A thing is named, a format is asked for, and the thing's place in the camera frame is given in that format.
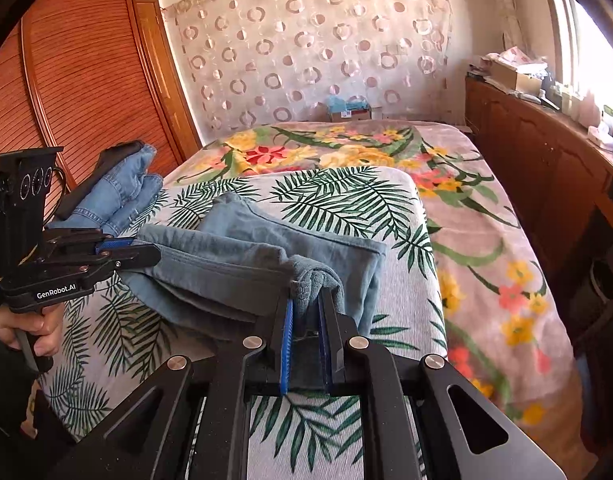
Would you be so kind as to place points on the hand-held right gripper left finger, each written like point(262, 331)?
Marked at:
point(288, 350)

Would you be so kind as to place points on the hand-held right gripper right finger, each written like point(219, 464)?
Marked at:
point(325, 350)

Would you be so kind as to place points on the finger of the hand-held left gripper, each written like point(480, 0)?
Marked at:
point(136, 256)
point(114, 246)

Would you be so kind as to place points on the light blue pants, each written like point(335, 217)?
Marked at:
point(226, 260)

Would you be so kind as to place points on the folded dark pants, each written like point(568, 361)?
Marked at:
point(111, 157)

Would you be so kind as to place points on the person's left hand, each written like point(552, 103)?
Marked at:
point(49, 325)

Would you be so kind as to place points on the folded blue denim jeans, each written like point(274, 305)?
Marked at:
point(121, 190)

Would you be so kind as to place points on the wooden slatted wardrobe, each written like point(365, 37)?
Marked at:
point(86, 60)

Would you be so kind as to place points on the palm leaf print sheet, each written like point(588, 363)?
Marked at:
point(336, 195)

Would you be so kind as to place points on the floral blanket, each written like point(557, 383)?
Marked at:
point(486, 240)

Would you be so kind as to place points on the cardboard box with blue items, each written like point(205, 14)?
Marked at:
point(349, 107)

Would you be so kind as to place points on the circle pattern sheer curtain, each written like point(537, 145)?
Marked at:
point(311, 45)

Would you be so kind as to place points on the wooden side cabinet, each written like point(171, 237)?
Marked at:
point(536, 160)

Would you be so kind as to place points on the plain cardboard box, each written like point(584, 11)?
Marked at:
point(511, 79)

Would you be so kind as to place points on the white tissue box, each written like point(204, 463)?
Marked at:
point(601, 137)

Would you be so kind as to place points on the floral patterned cloth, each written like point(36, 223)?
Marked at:
point(518, 56)

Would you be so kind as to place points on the white window curtain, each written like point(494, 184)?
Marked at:
point(508, 10)

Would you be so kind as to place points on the window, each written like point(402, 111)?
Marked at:
point(591, 35)

